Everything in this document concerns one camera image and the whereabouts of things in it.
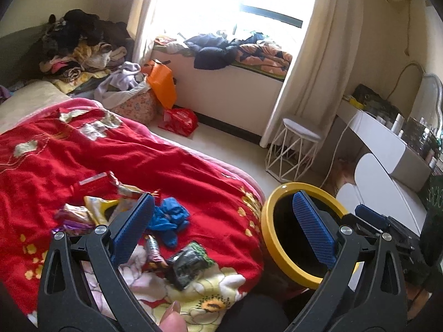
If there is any white wire frame stool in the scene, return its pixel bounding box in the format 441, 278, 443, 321
265, 115, 324, 183

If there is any red gold wrapper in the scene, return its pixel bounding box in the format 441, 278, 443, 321
108, 171, 161, 206

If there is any orange paper bag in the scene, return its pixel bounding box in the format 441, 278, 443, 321
141, 60, 177, 110

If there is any red cylindrical snack can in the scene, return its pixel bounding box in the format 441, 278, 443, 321
69, 171, 119, 203

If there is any dark green snack wrapper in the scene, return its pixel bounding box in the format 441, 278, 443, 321
164, 241, 215, 291

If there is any cream curtain right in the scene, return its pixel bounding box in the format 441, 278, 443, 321
260, 0, 364, 148

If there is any floral fabric basket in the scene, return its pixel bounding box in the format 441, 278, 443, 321
111, 89, 158, 125

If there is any red plastic bag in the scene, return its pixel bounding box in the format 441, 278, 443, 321
158, 108, 198, 137

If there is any yellow rimmed black trash bin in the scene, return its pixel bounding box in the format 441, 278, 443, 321
261, 182, 348, 289

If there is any white rounded drawer cabinet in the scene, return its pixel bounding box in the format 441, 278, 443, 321
336, 153, 427, 235

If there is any pile of clothes on bed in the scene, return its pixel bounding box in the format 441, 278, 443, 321
39, 9, 134, 94

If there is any white dresser desk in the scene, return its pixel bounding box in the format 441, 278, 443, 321
336, 100, 431, 192

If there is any white charging cable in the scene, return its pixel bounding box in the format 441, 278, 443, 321
318, 113, 361, 190

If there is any yellow white snack bag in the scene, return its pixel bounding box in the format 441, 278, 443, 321
84, 196, 137, 225

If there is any orange patterned quilt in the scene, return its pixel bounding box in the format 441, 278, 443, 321
236, 40, 293, 77

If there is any ornate vanity mirror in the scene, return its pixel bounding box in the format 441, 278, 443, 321
409, 74, 442, 138

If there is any black bag on desk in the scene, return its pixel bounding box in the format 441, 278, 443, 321
351, 84, 400, 121

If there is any blue plastic glove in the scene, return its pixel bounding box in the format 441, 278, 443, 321
146, 197, 190, 249

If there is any brown candy bar wrapper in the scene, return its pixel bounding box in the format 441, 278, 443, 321
144, 235, 168, 272

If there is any lavender white clothes heap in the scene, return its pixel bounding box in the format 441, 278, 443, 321
93, 61, 150, 110

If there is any dark navy jacket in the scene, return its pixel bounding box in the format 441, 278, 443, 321
184, 34, 238, 71

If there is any sheer curtain left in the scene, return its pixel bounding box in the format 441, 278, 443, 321
127, 0, 152, 63

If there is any person's left hand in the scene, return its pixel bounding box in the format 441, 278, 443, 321
159, 301, 188, 332

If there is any red floral blanket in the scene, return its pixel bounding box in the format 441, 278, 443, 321
1, 99, 264, 331

